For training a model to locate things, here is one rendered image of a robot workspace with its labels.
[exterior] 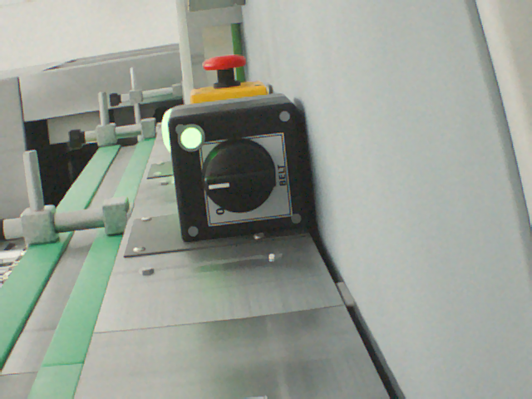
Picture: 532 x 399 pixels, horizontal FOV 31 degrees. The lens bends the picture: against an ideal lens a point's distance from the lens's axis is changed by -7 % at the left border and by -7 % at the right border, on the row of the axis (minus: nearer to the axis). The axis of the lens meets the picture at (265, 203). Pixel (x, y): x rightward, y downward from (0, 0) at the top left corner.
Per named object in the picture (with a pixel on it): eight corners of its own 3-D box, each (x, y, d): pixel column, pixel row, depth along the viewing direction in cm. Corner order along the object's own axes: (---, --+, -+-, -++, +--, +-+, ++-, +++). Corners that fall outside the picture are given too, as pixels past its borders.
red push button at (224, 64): (205, 92, 95) (202, 57, 94) (248, 86, 95) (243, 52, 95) (206, 96, 91) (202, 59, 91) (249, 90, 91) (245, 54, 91)
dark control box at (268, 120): (303, 204, 71) (184, 219, 71) (291, 91, 70) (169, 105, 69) (317, 229, 63) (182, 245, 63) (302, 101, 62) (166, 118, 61)
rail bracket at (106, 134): (165, 202, 140) (80, 213, 139) (151, 83, 137) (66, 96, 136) (165, 206, 137) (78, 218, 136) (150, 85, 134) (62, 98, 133)
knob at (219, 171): (278, 205, 63) (283, 216, 60) (206, 214, 63) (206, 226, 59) (271, 133, 62) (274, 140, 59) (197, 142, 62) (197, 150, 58)
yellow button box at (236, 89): (274, 150, 98) (198, 160, 98) (266, 74, 97) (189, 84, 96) (280, 160, 91) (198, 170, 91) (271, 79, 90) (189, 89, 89)
